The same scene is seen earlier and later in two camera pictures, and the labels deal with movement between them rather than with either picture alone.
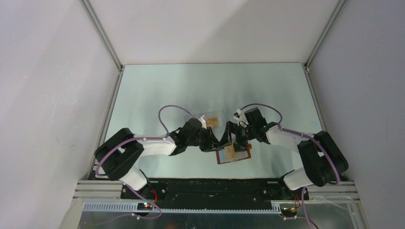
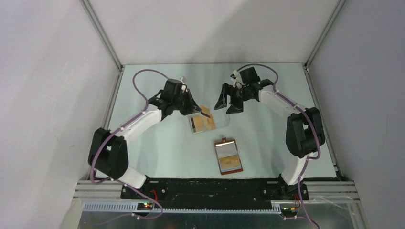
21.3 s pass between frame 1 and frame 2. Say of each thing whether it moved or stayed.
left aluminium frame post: stayed
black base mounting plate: stayed
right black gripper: moved
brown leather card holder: moved
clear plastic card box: stayed
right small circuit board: stayed
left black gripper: moved
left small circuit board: stayed
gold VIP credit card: moved
